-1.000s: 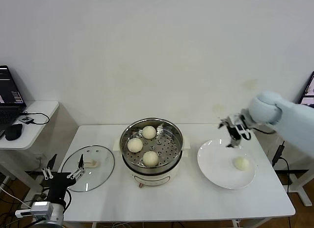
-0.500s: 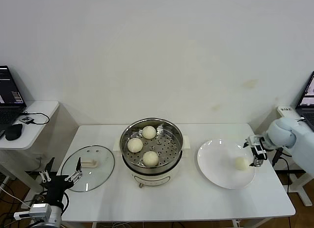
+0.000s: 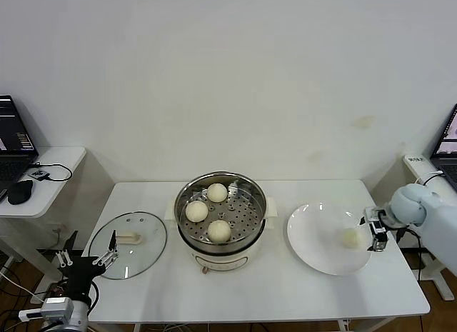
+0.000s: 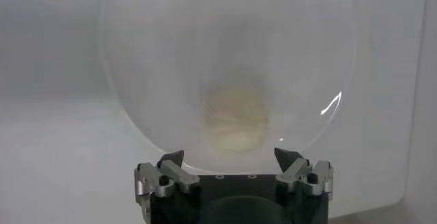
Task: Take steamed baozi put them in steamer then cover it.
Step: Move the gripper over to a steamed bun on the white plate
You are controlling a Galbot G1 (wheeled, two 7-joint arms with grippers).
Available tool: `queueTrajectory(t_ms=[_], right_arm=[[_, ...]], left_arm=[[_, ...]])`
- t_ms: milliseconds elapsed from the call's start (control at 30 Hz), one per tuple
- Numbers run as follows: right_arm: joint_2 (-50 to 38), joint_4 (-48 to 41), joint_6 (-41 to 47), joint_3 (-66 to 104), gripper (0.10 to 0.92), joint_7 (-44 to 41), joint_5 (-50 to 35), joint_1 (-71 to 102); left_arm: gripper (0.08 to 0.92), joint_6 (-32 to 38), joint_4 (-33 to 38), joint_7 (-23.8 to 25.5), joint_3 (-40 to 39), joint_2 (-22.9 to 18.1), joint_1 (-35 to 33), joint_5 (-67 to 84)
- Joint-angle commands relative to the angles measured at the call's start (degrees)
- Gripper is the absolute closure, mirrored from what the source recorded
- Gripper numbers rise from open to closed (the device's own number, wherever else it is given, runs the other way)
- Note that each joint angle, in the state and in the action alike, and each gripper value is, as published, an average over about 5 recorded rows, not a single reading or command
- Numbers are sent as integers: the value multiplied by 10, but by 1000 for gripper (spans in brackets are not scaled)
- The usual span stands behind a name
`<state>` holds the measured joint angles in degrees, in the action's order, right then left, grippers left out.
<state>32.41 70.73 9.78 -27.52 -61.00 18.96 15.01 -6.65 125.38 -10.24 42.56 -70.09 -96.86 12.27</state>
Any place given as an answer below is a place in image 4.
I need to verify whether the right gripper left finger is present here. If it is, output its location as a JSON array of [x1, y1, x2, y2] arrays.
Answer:
[[134, 149, 201, 199]]

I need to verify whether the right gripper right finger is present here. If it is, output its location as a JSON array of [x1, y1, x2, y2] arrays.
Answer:
[[274, 147, 335, 197]]

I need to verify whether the white steamed baozi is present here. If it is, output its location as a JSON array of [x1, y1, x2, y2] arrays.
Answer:
[[201, 83, 270, 153]]

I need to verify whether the white round plate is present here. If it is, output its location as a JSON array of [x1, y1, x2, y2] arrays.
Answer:
[[100, 0, 356, 176]]

